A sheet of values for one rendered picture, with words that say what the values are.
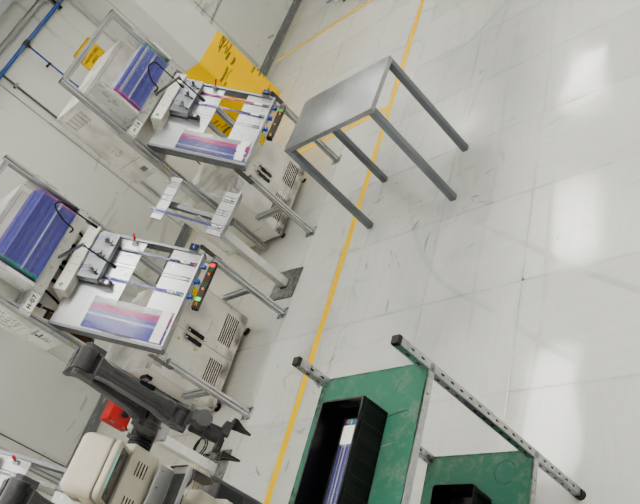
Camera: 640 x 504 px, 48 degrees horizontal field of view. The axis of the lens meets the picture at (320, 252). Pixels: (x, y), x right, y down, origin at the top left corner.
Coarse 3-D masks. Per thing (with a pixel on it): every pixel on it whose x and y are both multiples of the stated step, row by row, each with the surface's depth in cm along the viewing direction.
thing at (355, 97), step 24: (360, 72) 417; (384, 72) 396; (336, 96) 421; (360, 96) 397; (312, 120) 424; (336, 120) 400; (384, 120) 385; (288, 144) 428; (408, 144) 396; (456, 144) 439; (312, 168) 435; (432, 168) 408; (336, 192) 446; (360, 216) 457
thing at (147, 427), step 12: (84, 348) 220; (72, 360) 220; (84, 360) 218; (96, 384) 228; (108, 396) 234; (120, 396) 235; (132, 408) 238; (144, 408) 242; (132, 420) 242; (144, 420) 242; (144, 432) 246; (156, 432) 245
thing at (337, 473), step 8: (352, 424) 211; (344, 432) 211; (352, 432) 209; (344, 440) 209; (344, 448) 207; (336, 456) 207; (344, 456) 205; (336, 464) 205; (344, 464) 203; (336, 472) 203; (336, 480) 201; (328, 488) 202; (336, 488) 200; (328, 496) 200; (336, 496) 198
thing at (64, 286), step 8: (88, 232) 440; (96, 232) 440; (88, 240) 436; (80, 248) 433; (72, 256) 429; (80, 256) 429; (72, 264) 426; (80, 264) 426; (64, 272) 422; (72, 272) 422; (64, 280) 419; (72, 280) 421; (56, 288) 416; (64, 288) 416; (72, 288) 423; (64, 296) 421
